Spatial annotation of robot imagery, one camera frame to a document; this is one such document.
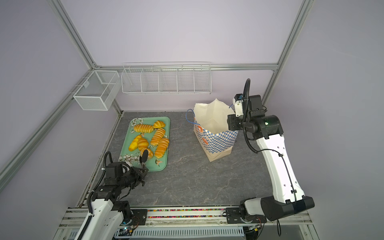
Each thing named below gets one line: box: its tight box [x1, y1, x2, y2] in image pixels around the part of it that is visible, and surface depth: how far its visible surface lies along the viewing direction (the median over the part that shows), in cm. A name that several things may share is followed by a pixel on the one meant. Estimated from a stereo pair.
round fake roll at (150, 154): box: [140, 148, 154, 160], surface depth 94 cm
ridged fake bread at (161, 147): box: [154, 137, 170, 159], surface depth 98 cm
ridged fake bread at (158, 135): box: [150, 128, 165, 146], surface depth 103 cm
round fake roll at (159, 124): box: [153, 120, 166, 129], surface depth 107 cm
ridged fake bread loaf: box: [134, 124, 155, 134], surface depth 107 cm
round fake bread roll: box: [137, 137, 149, 151], surface depth 99 cm
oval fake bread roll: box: [128, 135, 142, 152], surface depth 100 cm
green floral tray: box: [118, 116, 170, 172], surface depth 101 cm
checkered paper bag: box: [185, 98, 239, 162], surface depth 86 cm
